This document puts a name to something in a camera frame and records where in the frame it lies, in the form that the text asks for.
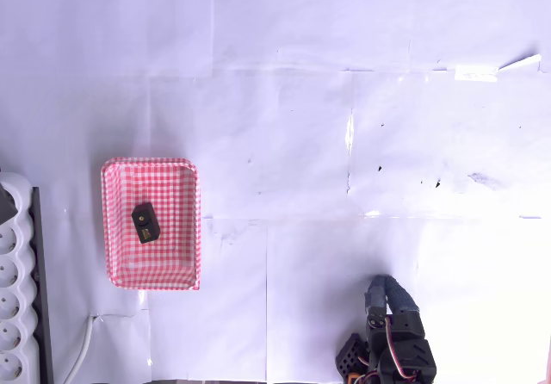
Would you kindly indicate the white power strip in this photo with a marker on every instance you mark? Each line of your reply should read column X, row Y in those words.
column 13, row 280

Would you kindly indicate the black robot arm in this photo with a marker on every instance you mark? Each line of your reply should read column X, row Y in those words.
column 409, row 360

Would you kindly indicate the black perforated base part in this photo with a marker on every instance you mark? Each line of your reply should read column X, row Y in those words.
column 351, row 356

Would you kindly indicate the pale pink object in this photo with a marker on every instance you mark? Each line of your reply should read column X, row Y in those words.
column 548, row 364

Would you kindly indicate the white paper scrap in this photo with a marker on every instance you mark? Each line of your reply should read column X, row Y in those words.
column 521, row 63

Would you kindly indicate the black block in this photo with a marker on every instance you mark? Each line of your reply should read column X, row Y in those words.
column 145, row 222

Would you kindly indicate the clear tape piece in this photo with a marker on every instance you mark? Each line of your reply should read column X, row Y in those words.
column 475, row 73

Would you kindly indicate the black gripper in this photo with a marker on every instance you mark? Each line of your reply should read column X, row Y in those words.
column 398, row 325

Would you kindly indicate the red white checkered tray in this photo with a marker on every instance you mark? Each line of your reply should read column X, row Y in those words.
column 150, row 259

